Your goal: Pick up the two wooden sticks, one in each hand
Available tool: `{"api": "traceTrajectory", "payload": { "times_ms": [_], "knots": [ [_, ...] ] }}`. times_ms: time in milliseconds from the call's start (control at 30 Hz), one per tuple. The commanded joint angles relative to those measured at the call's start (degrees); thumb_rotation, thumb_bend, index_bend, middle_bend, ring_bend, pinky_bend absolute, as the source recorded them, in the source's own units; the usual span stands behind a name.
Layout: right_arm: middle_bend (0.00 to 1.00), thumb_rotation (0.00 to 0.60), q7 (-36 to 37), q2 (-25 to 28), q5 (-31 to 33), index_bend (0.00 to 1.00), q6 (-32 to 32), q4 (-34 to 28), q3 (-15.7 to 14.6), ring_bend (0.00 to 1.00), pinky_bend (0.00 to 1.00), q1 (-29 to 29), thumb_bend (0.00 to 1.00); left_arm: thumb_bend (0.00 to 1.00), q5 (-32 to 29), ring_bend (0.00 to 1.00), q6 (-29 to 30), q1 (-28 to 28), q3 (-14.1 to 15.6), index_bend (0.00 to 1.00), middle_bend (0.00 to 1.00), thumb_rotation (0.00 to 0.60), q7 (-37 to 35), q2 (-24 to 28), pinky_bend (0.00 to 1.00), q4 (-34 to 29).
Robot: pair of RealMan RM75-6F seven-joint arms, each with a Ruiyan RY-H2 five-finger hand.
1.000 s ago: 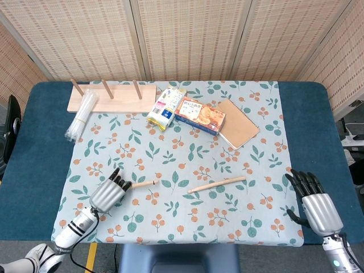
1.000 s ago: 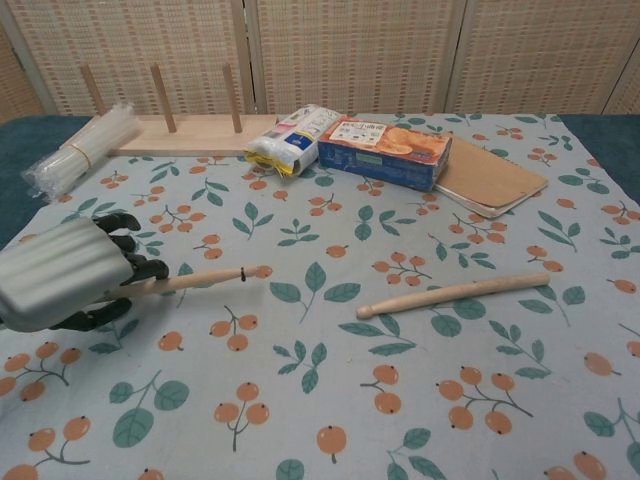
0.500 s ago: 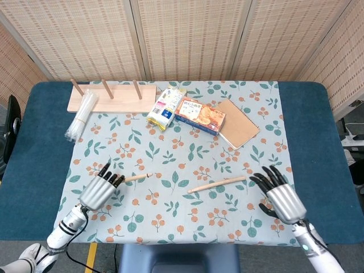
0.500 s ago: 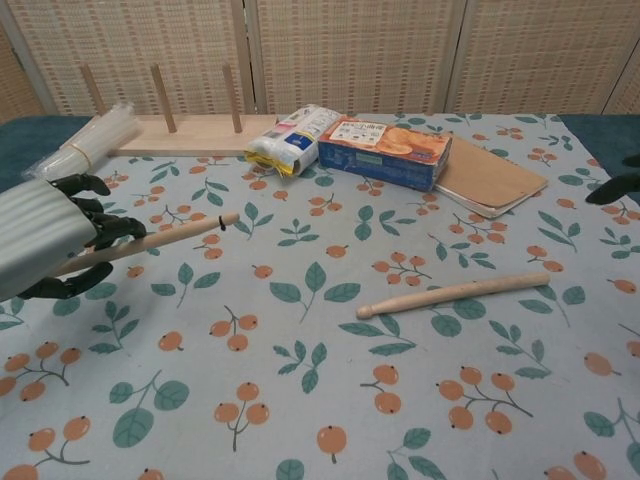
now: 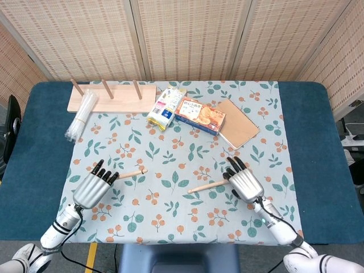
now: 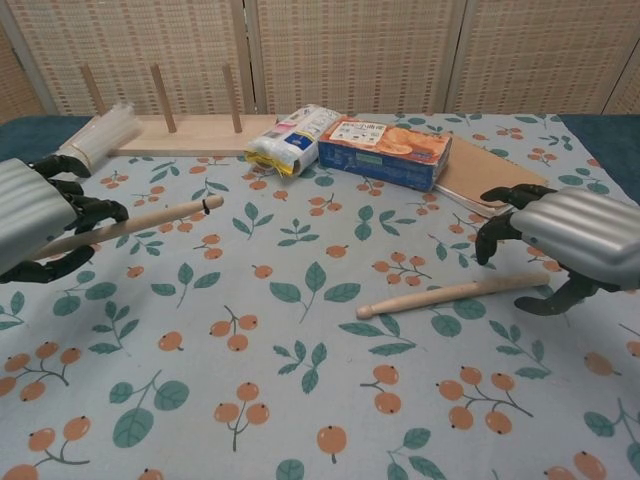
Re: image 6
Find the white plastic-wrapped packet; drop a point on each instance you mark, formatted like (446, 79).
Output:
(292, 145)

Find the wooden peg rack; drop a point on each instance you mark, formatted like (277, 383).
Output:
(195, 135)

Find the plain wooden stick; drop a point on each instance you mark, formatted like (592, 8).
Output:
(450, 296)

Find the wooden stick with black band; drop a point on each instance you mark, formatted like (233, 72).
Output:
(135, 224)

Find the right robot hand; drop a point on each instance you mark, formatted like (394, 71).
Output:
(565, 245)

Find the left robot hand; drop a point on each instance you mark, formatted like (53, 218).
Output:
(40, 215)

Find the brown cover notebook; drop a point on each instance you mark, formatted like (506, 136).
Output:
(490, 170)

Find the blue orange cracker box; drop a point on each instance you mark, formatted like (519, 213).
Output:
(385, 150)

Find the floral orange-print tablecloth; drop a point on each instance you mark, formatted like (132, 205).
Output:
(325, 325)

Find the woven folding screen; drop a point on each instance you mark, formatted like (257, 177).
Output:
(320, 55)

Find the bundle of clear plastic straws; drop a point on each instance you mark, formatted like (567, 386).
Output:
(102, 140)

